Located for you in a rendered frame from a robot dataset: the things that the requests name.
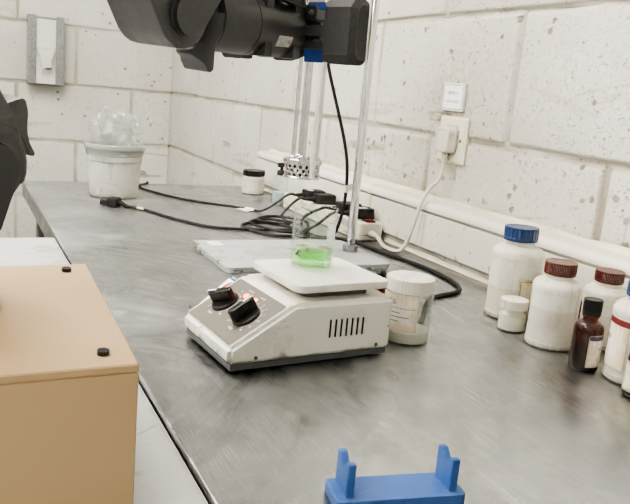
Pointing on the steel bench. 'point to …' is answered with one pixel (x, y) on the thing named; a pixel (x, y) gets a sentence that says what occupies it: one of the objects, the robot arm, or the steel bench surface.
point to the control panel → (220, 321)
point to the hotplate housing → (304, 328)
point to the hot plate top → (356, 276)
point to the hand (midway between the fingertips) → (320, 34)
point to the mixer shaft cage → (296, 166)
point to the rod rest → (397, 484)
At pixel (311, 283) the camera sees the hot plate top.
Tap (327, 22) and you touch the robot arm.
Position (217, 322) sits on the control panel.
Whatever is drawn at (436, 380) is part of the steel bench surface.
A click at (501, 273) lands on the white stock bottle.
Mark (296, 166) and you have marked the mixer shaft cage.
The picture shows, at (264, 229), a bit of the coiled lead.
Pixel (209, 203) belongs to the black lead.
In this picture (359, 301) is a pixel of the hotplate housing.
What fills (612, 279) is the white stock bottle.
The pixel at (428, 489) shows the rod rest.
